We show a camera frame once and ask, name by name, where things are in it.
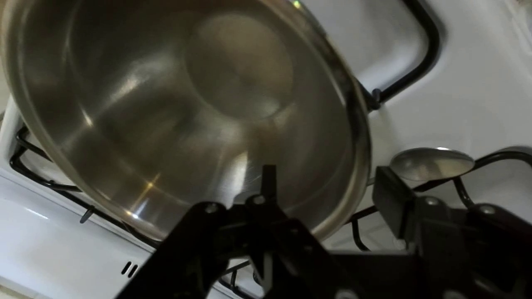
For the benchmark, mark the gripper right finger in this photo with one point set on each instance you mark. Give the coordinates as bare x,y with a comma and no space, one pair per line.
449,245

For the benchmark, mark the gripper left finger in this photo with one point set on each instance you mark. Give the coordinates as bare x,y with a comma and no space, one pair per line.
199,249

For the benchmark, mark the silver metal spoon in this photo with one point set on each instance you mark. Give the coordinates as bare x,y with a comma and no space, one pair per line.
432,164

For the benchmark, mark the silver metal bowl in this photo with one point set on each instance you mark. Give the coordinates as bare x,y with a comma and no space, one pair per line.
166,104

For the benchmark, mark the white stove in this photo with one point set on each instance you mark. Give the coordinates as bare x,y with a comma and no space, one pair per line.
478,91

